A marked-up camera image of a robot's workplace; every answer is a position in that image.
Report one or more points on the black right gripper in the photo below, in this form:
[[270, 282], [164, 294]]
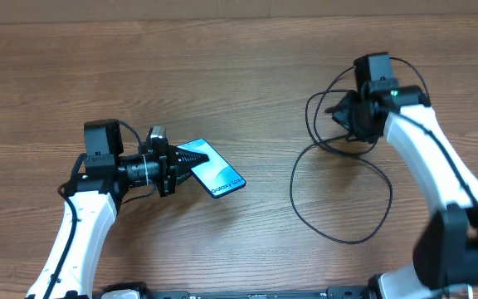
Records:
[[341, 117]]

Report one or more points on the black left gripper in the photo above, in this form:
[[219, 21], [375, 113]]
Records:
[[170, 164]]

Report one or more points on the Galaxy S24 smartphone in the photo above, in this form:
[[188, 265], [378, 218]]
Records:
[[217, 176]]

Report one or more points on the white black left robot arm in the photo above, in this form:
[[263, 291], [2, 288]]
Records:
[[93, 195]]

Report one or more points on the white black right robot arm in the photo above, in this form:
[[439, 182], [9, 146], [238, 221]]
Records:
[[445, 258]]

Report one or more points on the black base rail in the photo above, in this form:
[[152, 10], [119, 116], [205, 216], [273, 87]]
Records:
[[141, 290]]

